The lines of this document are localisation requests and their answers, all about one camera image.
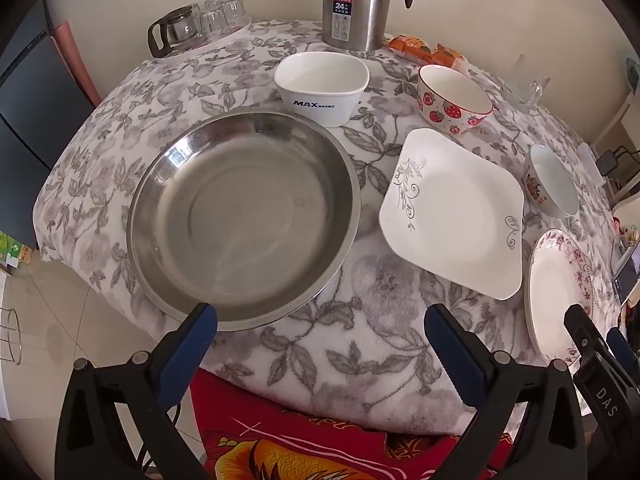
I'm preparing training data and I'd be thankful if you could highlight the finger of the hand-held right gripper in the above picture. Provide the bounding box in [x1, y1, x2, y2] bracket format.
[606, 327, 640, 386]
[563, 304, 609, 369]

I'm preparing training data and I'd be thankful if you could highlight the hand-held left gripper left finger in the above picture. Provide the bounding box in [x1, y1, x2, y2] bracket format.
[56, 302, 219, 480]

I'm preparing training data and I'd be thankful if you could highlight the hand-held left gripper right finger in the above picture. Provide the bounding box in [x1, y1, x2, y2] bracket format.
[424, 303, 587, 480]

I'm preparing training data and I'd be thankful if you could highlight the round floral rim plate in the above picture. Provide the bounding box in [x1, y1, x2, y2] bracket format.
[523, 228, 595, 361]

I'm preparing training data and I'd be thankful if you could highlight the stainless steel basin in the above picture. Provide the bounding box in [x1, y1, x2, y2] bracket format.
[126, 108, 362, 332]

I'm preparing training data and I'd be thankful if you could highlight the white square plate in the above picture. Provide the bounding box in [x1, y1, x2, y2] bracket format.
[378, 128, 525, 301]

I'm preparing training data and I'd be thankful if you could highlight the small bowl with orange print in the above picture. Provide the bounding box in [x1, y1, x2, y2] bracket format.
[523, 144, 579, 219]

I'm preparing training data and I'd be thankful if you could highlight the strawberry print bowl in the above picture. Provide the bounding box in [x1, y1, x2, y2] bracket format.
[417, 64, 493, 135]

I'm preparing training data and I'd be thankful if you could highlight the white square bowl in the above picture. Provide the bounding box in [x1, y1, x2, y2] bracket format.
[274, 52, 371, 128]

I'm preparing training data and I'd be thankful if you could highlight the smartphone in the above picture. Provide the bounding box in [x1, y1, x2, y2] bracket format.
[614, 240, 640, 306]

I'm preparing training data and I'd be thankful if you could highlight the grey floral blanket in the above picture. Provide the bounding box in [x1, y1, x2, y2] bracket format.
[32, 20, 621, 433]

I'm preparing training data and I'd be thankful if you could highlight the red printed blanket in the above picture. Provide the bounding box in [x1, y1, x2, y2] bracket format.
[190, 367, 516, 480]

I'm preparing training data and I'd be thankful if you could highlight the white power strip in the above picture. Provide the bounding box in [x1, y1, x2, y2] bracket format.
[577, 142, 608, 181]

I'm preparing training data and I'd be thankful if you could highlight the green box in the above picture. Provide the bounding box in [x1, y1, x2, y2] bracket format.
[0, 230, 33, 268]

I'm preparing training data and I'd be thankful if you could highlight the white shelf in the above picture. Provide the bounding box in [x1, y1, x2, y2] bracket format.
[595, 90, 640, 201]

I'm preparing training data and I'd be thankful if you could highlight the clear glass mug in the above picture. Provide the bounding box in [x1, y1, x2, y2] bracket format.
[501, 55, 551, 113]

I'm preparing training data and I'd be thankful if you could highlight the dark blue cabinet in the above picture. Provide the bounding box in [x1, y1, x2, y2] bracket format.
[0, 10, 96, 251]

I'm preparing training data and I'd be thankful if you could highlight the white tray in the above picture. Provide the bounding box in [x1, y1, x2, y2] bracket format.
[150, 15, 253, 63]

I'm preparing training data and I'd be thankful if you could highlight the pink board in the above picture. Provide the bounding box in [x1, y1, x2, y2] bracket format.
[52, 21, 101, 108]

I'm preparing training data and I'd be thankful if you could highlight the stainless steel thermos jug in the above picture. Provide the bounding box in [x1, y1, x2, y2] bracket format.
[321, 0, 418, 52]

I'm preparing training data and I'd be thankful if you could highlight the metal wire rack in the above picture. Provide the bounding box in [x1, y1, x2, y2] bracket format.
[0, 307, 21, 366]

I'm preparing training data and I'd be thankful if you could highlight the glass pitcher with black handle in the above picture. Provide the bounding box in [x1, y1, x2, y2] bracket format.
[147, 4, 202, 59]

